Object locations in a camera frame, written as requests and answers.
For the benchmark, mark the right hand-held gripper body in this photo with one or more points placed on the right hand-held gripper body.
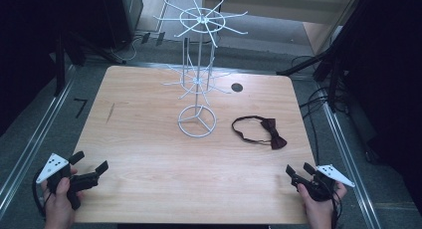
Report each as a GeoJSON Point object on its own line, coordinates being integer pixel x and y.
{"type": "Point", "coordinates": [331, 174]}

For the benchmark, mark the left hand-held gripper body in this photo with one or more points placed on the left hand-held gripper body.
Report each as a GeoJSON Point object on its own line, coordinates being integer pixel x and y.
{"type": "Point", "coordinates": [53, 166]}

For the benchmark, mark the dark red bow tie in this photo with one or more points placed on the dark red bow tie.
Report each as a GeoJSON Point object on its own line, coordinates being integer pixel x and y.
{"type": "Point", "coordinates": [277, 141]}

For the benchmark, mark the person's right hand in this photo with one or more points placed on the person's right hand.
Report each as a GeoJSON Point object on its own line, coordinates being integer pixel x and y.
{"type": "Point", "coordinates": [320, 212]}

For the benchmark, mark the person's left hand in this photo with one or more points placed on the person's left hand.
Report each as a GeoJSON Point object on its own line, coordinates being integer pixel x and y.
{"type": "Point", "coordinates": [59, 210]}

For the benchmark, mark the black metal stand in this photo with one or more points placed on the black metal stand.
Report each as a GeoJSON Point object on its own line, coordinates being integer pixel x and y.
{"type": "Point", "coordinates": [331, 76]}
{"type": "Point", "coordinates": [60, 66]}

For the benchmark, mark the black round table grommet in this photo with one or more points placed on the black round table grommet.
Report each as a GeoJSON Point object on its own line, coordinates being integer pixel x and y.
{"type": "Point", "coordinates": [237, 87]}

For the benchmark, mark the dark cabinet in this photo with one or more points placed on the dark cabinet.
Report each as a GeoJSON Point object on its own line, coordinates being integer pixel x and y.
{"type": "Point", "coordinates": [124, 13]}

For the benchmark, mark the aluminium floor rail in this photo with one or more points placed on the aluminium floor rail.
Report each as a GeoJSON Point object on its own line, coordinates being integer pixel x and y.
{"type": "Point", "coordinates": [30, 146]}
{"type": "Point", "coordinates": [351, 166]}

